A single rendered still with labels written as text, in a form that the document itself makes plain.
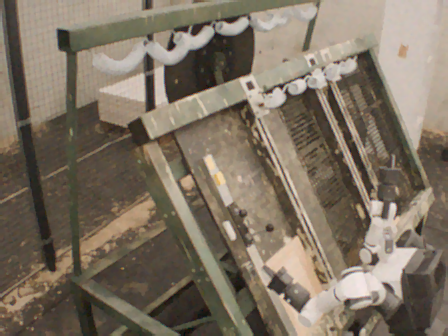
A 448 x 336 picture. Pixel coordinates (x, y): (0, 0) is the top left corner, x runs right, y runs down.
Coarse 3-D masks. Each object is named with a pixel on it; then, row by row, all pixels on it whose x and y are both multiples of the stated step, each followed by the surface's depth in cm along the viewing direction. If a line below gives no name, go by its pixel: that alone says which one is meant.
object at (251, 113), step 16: (240, 80) 220; (256, 96) 226; (240, 112) 229; (256, 112) 222; (256, 128) 228; (256, 144) 231; (272, 144) 232; (272, 160) 230; (272, 176) 234; (288, 176) 235; (288, 192) 233; (288, 208) 236; (304, 224) 236; (304, 240) 238; (320, 256) 241; (320, 272) 241
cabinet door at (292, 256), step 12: (288, 252) 231; (300, 252) 237; (276, 264) 223; (288, 264) 229; (300, 264) 236; (300, 276) 234; (312, 276) 240; (312, 288) 238; (288, 312) 221; (300, 324) 226
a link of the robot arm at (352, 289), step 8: (360, 272) 166; (344, 280) 166; (352, 280) 165; (360, 280) 165; (336, 288) 168; (344, 288) 165; (352, 288) 164; (360, 288) 163; (328, 296) 170; (336, 296) 167; (344, 296) 164; (352, 296) 163; (360, 296) 162; (368, 296) 163; (320, 304) 175; (328, 304) 172; (336, 304) 169; (344, 304) 165
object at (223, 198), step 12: (204, 168) 204; (216, 168) 206; (216, 192) 205; (228, 192) 208; (228, 204) 207; (228, 216) 207; (240, 240) 208; (252, 252) 210; (252, 264) 210; (264, 276) 212; (264, 288) 212; (276, 300) 214; (276, 312) 214; (288, 324) 216
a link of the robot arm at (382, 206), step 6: (378, 198) 231; (384, 198) 228; (390, 198) 229; (372, 204) 231; (378, 204) 231; (384, 204) 227; (390, 204) 231; (372, 210) 231; (378, 210) 231; (384, 210) 228; (390, 210) 231; (384, 216) 228
